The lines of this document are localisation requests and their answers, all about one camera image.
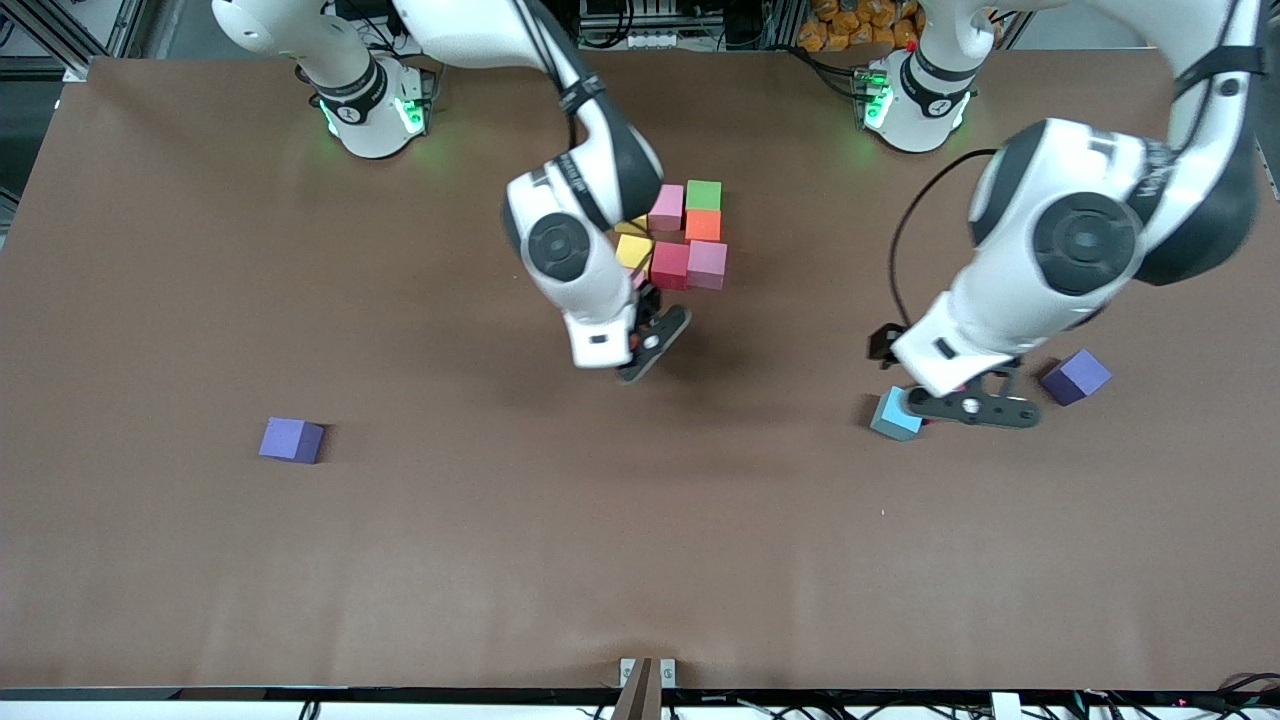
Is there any brown bar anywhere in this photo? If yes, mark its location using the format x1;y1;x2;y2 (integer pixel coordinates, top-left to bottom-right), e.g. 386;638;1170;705
612;657;664;720

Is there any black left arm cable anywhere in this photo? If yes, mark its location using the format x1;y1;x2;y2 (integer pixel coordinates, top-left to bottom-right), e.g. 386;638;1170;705
888;150;1001;329

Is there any pinkish red foam cube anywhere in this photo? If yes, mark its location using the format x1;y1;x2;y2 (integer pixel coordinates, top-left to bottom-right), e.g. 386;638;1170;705
651;242;691;291

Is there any bundle of dark cables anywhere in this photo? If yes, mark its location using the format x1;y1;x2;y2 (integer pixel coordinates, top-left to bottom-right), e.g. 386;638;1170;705
1215;672;1280;713

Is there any white power strip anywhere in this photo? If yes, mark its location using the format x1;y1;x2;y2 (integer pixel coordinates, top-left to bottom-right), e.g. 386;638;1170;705
395;3;459;36

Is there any cyan foam cube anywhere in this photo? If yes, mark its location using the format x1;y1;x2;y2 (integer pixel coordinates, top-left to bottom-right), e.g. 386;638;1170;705
870;386;923;442

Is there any mauve pink foam cube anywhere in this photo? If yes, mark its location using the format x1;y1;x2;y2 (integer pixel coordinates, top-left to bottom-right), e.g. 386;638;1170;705
648;183;687;232

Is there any violet foam cube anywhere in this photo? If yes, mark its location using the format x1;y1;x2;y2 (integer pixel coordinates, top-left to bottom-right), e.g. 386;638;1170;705
259;417;326;465
1040;349;1113;407

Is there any orange mesh bag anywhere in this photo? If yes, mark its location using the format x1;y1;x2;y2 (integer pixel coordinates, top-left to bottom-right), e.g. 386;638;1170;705
800;0;926;51

